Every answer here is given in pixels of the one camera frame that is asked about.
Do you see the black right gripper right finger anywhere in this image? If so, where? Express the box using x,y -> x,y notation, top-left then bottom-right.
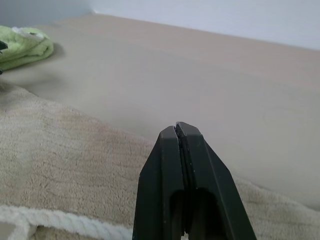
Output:
175,121 -> 258,240

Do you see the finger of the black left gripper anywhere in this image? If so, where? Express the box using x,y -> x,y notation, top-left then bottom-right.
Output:
0,40 -> 8,75

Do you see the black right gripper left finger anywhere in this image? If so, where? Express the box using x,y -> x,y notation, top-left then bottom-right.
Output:
131,125 -> 188,240

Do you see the beige fleece towel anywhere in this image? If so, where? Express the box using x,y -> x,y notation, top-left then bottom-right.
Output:
0,84 -> 320,240

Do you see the green cloth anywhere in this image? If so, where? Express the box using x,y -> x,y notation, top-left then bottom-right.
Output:
0,25 -> 55,71

